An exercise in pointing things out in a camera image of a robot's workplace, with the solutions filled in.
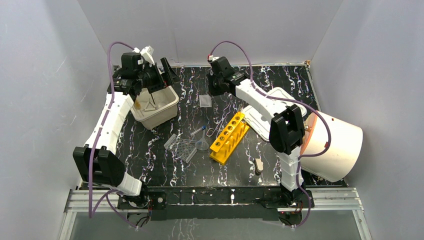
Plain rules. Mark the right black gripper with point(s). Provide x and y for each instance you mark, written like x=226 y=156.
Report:
x=212 y=92

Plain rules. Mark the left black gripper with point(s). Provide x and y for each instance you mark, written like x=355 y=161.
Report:
x=159 y=77

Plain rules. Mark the clear plastic zip bag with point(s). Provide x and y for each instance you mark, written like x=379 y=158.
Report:
x=205 y=101

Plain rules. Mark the clear plastic funnel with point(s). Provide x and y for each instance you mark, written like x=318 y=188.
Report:
x=202 y=144

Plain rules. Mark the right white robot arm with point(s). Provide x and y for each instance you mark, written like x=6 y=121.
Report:
x=286 y=129

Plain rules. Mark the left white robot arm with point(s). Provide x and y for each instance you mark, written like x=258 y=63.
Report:
x=139 y=88

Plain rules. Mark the beige plastic bin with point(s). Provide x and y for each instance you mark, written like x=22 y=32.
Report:
x=167 y=103

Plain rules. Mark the blue capped plastic tube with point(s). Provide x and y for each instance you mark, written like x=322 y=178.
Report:
x=198 y=130

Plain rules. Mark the white bin lid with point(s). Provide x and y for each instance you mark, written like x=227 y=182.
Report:
x=262 y=107

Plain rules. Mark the yellow test tube rack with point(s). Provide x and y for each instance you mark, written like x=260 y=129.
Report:
x=229 y=138

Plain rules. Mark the clear well plate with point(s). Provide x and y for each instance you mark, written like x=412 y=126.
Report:
x=181 y=149

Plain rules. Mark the small beige stopper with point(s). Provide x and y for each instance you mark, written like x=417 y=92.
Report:
x=259 y=166

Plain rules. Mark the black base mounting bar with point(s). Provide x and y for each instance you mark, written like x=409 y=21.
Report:
x=247 y=202

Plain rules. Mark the white centrifuge with orange lid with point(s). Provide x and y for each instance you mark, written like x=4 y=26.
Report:
x=343 y=151

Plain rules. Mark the aluminium frame rail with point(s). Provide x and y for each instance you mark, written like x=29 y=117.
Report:
x=325 y=199

